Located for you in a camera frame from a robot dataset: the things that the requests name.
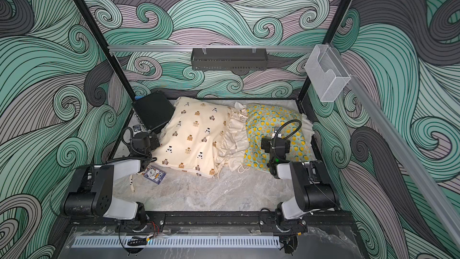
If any aluminium rail wall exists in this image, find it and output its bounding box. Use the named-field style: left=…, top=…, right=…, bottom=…
left=327, top=44, right=460, bottom=247
left=108, top=44, right=314, bottom=53

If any white slotted cable duct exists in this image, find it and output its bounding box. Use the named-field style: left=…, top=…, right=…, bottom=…
left=70, top=235, right=281, bottom=249

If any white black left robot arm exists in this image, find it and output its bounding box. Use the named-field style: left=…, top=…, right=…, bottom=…
left=60, top=128, right=160, bottom=232

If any cream animal print pillow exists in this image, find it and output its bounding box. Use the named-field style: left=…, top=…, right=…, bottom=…
left=153, top=97, right=249, bottom=177

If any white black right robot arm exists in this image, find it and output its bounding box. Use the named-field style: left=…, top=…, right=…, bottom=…
left=261, top=137, right=339, bottom=232

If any clear plastic wall bin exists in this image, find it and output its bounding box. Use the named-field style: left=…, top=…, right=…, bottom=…
left=304, top=44, right=351, bottom=103

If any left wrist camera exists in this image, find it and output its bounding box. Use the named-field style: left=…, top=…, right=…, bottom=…
left=132, top=125, right=142, bottom=134

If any small blue printed card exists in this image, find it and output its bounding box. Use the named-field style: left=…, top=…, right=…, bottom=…
left=143, top=166, right=166, bottom=185

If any black front mounting rail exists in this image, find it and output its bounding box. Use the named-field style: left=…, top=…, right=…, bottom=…
left=70, top=211, right=355, bottom=232

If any aluminium rail back wall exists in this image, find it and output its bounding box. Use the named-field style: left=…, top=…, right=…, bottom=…
left=108, top=44, right=314, bottom=53

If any aluminium rail right wall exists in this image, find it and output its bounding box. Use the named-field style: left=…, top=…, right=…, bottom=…
left=327, top=44, right=460, bottom=247

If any lemon print ruffled pillow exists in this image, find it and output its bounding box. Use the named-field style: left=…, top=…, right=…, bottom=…
left=235, top=103, right=316, bottom=173

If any black perforated wall tray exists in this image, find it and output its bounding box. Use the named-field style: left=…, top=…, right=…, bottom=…
left=190, top=49, right=268, bottom=71

